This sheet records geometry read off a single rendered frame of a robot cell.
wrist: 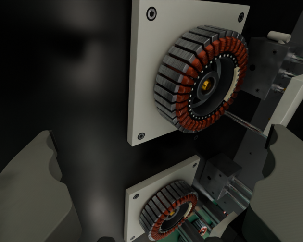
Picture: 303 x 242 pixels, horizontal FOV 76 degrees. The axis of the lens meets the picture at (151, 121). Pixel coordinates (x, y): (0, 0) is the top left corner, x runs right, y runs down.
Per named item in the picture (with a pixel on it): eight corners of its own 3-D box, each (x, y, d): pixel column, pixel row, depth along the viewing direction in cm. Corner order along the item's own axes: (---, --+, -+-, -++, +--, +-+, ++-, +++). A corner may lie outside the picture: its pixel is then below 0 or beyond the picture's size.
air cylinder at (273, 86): (232, 86, 32) (265, 101, 28) (250, 37, 27) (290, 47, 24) (249, 81, 34) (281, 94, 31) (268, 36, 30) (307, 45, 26)
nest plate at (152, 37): (126, 141, 23) (132, 147, 23) (131, -7, 15) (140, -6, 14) (208, 112, 31) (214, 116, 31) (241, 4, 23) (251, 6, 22)
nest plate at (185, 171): (123, 239, 37) (126, 245, 36) (125, 189, 29) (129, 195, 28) (181, 201, 45) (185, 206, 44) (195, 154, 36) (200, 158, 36)
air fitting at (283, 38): (262, 39, 27) (284, 44, 25) (266, 30, 26) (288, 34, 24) (266, 39, 28) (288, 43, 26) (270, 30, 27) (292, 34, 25)
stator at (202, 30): (146, 129, 23) (167, 148, 20) (157, 23, 16) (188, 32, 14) (209, 108, 28) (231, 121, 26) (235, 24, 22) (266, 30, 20)
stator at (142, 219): (133, 234, 36) (145, 253, 33) (142, 194, 30) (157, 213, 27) (178, 207, 42) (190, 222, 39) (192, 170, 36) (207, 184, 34)
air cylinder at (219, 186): (198, 183, 45) (217, 201, 41) (206, 160, 41) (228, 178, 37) (212, 174, 48) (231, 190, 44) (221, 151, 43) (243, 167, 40)
